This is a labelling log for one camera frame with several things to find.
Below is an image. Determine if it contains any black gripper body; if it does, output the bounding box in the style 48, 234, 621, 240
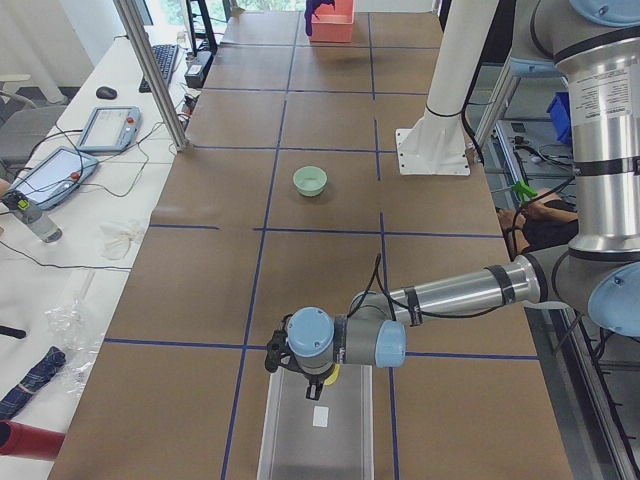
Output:
302, 367, 335, 390

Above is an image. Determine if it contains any yellow plastic cup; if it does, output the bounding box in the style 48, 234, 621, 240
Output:
323, 364, 340, 386

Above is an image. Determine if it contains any light green bowl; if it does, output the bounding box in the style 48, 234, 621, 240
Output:
293, 165, 328, 197

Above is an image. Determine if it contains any purple cloth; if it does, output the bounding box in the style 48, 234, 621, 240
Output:
304, 0, 336, 37

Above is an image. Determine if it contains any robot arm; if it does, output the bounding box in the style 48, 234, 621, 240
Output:
265, 1, 639, 400

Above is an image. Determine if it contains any black box device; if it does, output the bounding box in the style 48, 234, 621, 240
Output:
184, 51, 214, 89

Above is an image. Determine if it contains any clear plastic bin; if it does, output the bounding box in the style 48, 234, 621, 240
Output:
257, 365, 374, 479

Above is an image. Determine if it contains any crumpled white cloth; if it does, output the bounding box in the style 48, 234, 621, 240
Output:
99, 220, 146, 260

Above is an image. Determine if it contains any folded dark blue umbrella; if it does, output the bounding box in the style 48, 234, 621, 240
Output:
1, 346, 66, 420

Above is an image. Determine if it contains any seated person in black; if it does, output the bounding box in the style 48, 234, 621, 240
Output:
496, 196, 579, 256

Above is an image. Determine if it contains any red cylinder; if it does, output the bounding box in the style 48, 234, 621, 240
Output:
1, 420, 65, 461

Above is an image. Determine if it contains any far teach pendant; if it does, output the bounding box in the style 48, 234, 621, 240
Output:
77, 106, 141, 155

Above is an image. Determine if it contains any teach pendant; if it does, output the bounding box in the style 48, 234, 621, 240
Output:
12, 147, 98, 210
77, 106, 141, 155

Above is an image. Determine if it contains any near teach pendant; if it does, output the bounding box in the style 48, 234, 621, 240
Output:
12, 147, 98, 210

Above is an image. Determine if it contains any clear water bottle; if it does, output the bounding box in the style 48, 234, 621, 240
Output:
1, 189, 62, 243

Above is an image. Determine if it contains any pink plastic bin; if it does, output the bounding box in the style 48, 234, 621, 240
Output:
308, 0, 355, 43

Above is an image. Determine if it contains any black computer mouse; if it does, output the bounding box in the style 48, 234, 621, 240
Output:
95, 86, 118, 100

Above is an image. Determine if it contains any black keyboard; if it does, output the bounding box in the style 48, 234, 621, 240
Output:
151, 44, 180, 86

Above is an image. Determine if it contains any blue storage bin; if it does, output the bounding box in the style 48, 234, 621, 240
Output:
546, 92, 572, 145

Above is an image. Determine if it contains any black camera cable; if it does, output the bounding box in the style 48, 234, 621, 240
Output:
364, 174, 581, 319

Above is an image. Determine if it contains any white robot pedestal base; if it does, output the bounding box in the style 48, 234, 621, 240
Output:
396, 0, 499, 176

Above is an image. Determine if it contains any green handled tool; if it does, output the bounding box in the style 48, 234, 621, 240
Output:
511, 180, 538, 206

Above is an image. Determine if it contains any aluminium frame post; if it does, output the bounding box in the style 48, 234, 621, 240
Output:
113, 0, 188, 152

